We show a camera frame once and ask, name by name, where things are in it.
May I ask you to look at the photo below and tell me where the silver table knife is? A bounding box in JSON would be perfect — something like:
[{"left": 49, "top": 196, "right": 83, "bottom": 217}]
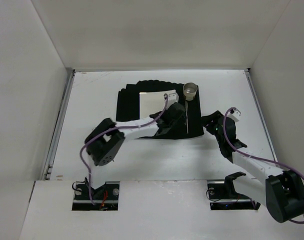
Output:
[{"left": 185, "top": 101, "right": 189, "bottom": 134}]

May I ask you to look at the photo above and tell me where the square white plate black rim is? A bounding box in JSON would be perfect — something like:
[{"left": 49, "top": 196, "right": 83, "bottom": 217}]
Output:
[{"left": 139, "top": 89, "right": 178, "bottom": 119}]

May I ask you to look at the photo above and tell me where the metal cup with paper sleeve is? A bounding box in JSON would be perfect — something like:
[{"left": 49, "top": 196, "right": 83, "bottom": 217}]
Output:
[{"left": 183, "top": 82, "right": 198, "bottom": 101}]

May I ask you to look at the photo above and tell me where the black cloth placemat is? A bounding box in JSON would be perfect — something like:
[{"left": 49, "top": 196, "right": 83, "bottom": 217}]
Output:
[{"left": 116, "top": 80, "right": 204, "bottom": 140}]

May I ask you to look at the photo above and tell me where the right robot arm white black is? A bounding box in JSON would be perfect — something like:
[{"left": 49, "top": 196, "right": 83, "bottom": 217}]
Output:
[{"left": 201, "top": 107, "right": 304, "bottom": 224}]

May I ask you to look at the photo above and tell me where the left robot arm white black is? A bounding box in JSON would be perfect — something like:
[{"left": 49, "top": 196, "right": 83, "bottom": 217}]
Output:
[{"left": 79, "top": 102, "right": 186, "bottom": 192}]

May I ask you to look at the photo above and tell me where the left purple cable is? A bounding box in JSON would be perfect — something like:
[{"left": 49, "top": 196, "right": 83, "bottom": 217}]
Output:
[{"left": 79, "top": 93, "right": 169, "bottom": 206}]

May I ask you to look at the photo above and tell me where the purple cable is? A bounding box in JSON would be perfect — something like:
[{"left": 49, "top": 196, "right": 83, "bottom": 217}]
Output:
[
  {"left": 222, "top": 107, "right": 304, "bottom": 224},
  {"left": 79, "top": 93, "right": 169, "bottom": 206}
]

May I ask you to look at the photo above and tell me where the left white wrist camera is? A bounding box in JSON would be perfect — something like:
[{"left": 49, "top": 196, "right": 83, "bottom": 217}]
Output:
[{"left": 167, "top": 92, "right": 179, "bottom": 105}]

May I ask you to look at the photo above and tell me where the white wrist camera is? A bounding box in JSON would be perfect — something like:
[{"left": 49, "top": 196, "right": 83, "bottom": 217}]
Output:
[
  {"left": 227, "top": 108, "right": 242, "bottom": 123},
  {"left": 167, "top": 92, "right": 179, "bottom": 105}
]

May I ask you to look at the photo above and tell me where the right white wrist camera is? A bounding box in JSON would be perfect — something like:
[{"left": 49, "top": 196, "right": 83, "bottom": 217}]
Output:
[{"left": 227, "top": 108, "right": 242, "bottom": 123}]

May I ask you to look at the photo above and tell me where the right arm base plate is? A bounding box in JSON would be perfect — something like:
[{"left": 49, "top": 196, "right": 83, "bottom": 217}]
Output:
[{"left": 206, "top": 181, "right": 261, "bottom": 211}]

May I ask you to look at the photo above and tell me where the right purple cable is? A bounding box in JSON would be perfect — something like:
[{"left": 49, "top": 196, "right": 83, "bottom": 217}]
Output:
[{"left": 222, "top": 107, "right": 304, "bottom": 224}]

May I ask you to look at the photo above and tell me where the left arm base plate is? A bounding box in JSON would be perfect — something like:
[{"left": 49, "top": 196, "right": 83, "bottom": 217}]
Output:
[{"left": 72, "top": 181, "right": 120, "bottom": 212}]

